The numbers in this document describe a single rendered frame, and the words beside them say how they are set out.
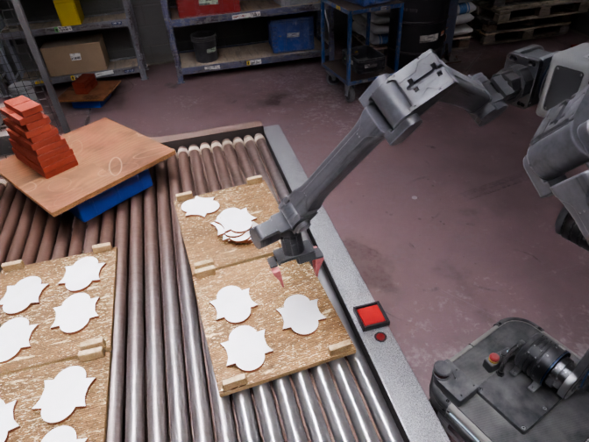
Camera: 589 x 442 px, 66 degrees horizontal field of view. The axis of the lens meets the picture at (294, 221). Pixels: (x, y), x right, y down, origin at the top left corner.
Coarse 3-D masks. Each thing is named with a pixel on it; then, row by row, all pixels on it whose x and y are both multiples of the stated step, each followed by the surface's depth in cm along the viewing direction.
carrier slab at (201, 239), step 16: (224, 192) 171; (240, 192) 170; (256, 192) 170; (176, 208) 164; (224, 208) 163; (240, 208) 162; (256, 208) 162; (272, 208) 162; (192, 224) 157; (208, 224) 156; (192, 240) 150; (208, 240) 149; (192, 256) 144; (208, 256) 143; (224, 256) 143; (240, 256) 143; (256, 256) 142; (192, 272) 138
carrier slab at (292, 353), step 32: (256, 288) 132; (288, 288) 131; (320, 288) 131; (224, 320) 123; (256, 320) 123; (224, 352) 115; (288, 352) 114; (320, 352) 114; (352, 352) 114; (256, 384) 109
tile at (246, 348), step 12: (240, 336) 118; (252, 336) 117; (264, 336) 118; (228, 348) 115; (240, 348) 115; (252, 348) 114; (264, 348) 114; (228, 360) 112; (240, 360) 112; (252, 360) 112; (264, 360) 112
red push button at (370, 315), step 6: (372, 306) 125; (378, 306) 125; (360, 312) 124; (366, 312) 124; (372, 312) 124; (378, 312) 124; (366, 318) 122; (372, 318) 122; (378, 318) 122; (384, 318) 122; (366, 324) 120
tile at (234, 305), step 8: (224, 288) 131; (232, 288) 131; (248, 288) 131; (216, 296) 129; (224, 296) 129; (232, 296) 128; (240, 296) 128; (248, 296) 128; (216, 304) 126; (224, 304) 126; (232, 304) 126; (240, 304) 126; (248, 304) 126; (256, 304) 126; (224, 312) 124; (232, 312) 124; (240, 312) 124; (248, 312) 124; (216, 320) 123; (232, 320) 122; (240, 320) 122
